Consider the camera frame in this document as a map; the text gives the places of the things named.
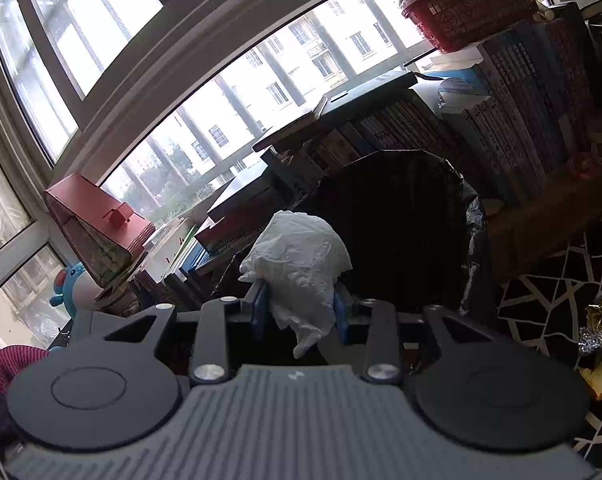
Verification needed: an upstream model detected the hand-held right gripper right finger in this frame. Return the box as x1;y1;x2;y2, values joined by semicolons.
331;282;486;386

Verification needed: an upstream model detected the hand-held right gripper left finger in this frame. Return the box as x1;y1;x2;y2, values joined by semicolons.
73;280;272;386

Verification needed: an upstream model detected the white tissue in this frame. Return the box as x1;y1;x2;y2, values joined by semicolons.
238;210;354;360

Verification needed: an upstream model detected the black trash bag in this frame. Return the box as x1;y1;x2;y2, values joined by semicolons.
208;149;496;361

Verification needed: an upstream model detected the stack of flat books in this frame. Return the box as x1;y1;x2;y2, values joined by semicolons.
161;172;282;306

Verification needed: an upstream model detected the row of upright paperback books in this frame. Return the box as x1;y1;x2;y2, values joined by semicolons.
261;0;602;211

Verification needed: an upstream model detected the dark flat book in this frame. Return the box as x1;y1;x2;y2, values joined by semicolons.
253;96;329;153

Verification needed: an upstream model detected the blue plush toy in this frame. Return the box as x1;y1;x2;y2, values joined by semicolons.
50;261;99;320

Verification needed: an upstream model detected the red house-shaped model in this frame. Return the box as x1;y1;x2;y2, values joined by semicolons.
45;174;156;301

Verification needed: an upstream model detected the black white patterned cloth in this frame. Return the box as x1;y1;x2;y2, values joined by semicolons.
496;217;602;476

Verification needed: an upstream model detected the wooden desktop shelf with drawers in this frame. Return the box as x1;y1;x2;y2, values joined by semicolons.
483;160;602;281

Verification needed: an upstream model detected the black flat box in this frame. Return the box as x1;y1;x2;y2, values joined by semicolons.
321;71;419;126

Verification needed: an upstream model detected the clear plastic packet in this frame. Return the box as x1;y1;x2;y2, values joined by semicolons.
436;76;492;115

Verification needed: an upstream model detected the gold foil wrapper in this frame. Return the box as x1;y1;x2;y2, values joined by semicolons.
578;285;602;356

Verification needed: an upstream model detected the large orange peel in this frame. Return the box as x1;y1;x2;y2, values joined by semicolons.
578;355;602;401

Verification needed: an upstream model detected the white framed window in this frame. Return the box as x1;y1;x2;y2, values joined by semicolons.
0;0;582;351

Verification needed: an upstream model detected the red plastic basket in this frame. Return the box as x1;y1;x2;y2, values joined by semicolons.
401;0;539;54

